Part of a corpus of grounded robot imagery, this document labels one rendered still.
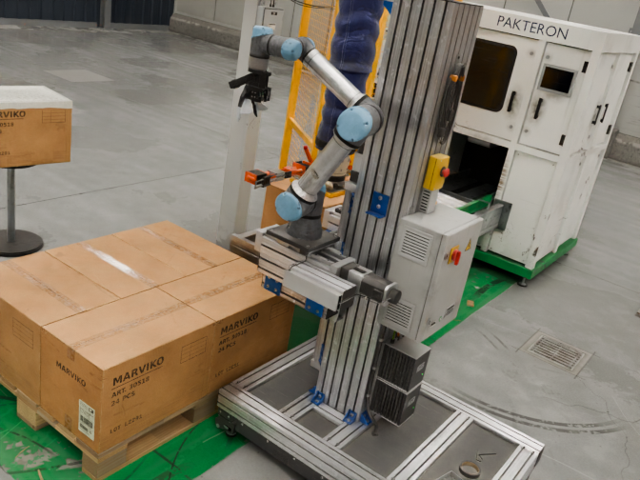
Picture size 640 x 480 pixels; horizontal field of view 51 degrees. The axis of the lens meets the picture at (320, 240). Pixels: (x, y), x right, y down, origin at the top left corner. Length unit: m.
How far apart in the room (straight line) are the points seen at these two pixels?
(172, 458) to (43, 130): 2.30
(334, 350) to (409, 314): 0.48
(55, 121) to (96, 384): 2.22
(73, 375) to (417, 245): 1.44
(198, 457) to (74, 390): 0.63
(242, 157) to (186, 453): 2.17
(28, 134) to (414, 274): 2.72
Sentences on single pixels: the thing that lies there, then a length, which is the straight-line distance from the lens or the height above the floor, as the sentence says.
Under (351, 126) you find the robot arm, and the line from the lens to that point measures 2.39.
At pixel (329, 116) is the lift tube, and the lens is 3.58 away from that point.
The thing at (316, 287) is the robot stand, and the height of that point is 0.94.
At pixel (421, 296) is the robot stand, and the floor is 0.96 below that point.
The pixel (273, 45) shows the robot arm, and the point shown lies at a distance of 2.54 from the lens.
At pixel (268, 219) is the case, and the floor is 0.75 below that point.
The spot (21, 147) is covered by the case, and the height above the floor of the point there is 0.74.
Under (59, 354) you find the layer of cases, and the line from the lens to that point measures 2.92.
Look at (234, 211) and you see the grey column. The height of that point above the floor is 0.39.
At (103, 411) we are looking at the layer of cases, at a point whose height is 0.35.
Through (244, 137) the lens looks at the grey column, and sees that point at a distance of 4.57.
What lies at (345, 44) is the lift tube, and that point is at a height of 1.72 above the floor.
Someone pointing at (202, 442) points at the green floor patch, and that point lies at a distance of 3.23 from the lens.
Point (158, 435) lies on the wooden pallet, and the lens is 3.22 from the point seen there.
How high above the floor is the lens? 2.08
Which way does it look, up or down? 22 degrees down
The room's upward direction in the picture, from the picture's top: 10 degrees clockwise
